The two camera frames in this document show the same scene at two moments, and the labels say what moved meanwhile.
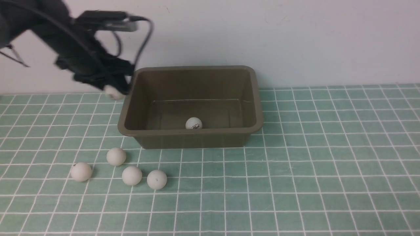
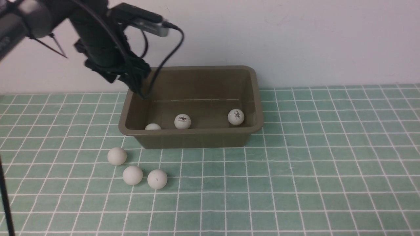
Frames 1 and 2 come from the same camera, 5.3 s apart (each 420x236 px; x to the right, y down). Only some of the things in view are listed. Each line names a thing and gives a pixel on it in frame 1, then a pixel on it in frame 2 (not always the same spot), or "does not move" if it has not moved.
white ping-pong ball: (193, 123) → (182, 121)
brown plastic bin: (183, 107) does not move
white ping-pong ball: (157, 179) does not move
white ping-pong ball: (132, 175) does not move
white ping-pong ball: (81, 171) → (153, 126)
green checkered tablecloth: (329, 161) does not move
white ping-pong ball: (116, 156) does not move
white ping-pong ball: (113, 92) → (236, 117)
